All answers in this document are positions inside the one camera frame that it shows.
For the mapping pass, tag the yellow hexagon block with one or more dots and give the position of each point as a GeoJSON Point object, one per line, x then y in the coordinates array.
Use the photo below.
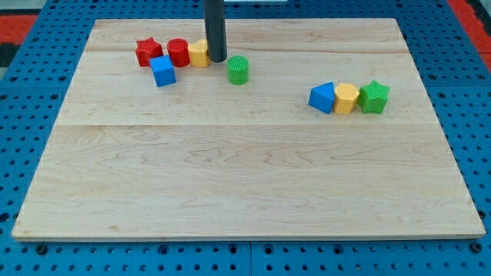
{"type": "Point", "coordinates": [346, 96]}

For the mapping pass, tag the wooden board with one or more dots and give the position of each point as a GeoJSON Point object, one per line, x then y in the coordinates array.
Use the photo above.
{"type": "Point", "coordinates": [204, 160]}

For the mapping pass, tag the blue triangle block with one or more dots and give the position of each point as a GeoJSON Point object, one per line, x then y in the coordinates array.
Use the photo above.
{"type": "Point", "coordinates": [322, 97]}

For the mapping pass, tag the red cylinder block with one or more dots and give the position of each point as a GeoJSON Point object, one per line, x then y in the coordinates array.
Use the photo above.
{"type": "Point", "coordinates": [177, 49]}

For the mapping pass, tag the yellow heart block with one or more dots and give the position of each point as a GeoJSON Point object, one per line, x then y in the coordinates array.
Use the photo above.
{"type": "Point", "coordinates": [198, 53]}

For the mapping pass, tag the green cylinder block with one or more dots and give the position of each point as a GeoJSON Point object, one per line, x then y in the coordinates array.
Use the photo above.
{"type": "Point", "coordinates": [238, 70]}

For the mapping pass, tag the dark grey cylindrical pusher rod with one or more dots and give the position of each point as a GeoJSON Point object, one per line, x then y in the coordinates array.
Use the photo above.
{"type": "Point", "coordinates": [215, 28]}

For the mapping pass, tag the red star block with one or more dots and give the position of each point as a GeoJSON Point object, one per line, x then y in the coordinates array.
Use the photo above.
{"type": "Point", "coordinates": [147, 49]}

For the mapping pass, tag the blue cube block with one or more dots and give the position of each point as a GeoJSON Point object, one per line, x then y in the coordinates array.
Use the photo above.
{"type": "Point", "coordinates": [163, 71]}

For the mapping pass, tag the green star block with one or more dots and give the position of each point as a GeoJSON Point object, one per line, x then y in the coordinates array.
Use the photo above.
{"type": "Point", "coordinates": [373, 97]}

